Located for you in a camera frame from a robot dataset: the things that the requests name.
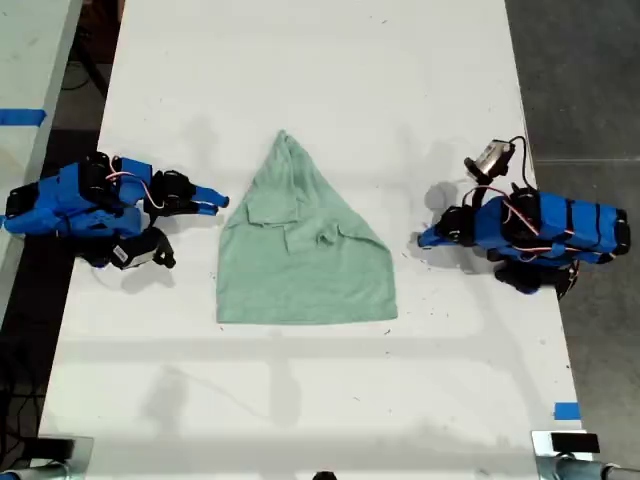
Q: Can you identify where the curved black camera stalk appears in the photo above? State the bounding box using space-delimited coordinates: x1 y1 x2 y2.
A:
463 156 495 202

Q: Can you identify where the short blue tape strip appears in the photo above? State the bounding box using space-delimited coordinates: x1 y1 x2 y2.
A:
553 401 583 422

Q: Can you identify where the pale green T-shirt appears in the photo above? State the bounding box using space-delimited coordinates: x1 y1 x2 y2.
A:
215 129 400 326

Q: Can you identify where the black camera box silver face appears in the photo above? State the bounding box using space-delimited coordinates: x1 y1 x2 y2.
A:
474 139 517 177

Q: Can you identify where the black camera cable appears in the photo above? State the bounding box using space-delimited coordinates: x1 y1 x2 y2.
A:
508 135 541 193

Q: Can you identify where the grey metal clamp bracket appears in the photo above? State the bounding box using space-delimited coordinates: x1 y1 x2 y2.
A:
530 428 640 480
0 434 95 480

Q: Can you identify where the black camera box white label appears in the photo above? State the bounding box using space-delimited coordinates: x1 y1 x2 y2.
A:
109 227 162 272

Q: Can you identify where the dark floor cable loop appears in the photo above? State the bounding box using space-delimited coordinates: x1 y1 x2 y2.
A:
60 58 104 94

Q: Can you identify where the white side table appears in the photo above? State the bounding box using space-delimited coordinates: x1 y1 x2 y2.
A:
0 0 85 321

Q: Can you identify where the small black box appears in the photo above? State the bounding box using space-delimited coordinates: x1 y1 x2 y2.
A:
550 432 601 454
35 436 76 459

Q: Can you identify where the short black camera stalk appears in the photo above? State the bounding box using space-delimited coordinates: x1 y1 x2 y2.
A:
151 230 178 270

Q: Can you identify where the long blue tape strip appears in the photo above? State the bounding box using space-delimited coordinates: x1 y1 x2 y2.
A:
0 107 48 126

